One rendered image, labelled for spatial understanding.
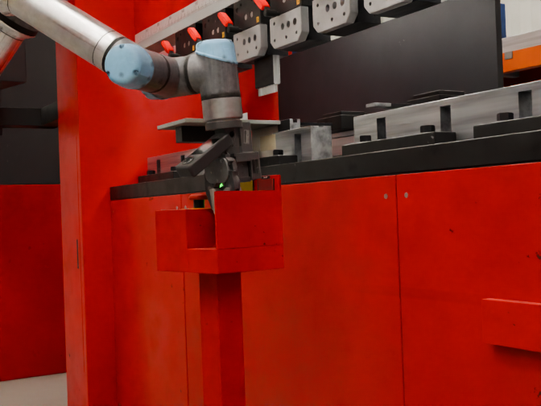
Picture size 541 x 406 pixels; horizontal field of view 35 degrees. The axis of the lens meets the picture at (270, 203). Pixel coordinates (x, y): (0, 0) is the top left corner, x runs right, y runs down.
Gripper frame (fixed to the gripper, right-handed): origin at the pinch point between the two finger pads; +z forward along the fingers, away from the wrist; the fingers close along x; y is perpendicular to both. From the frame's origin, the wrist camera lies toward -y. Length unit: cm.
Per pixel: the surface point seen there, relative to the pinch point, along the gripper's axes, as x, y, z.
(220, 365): 2.2, -3.1, 25.9
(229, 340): 2.1, -0.4, 21.6
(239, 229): -4.9, -0.6, 0.3
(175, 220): 7.8, -5.8, -2.3
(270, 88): 41, 51, -31
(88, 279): 130, 40, 21
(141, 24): 120, 65, -63
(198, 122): 38, 25, -23
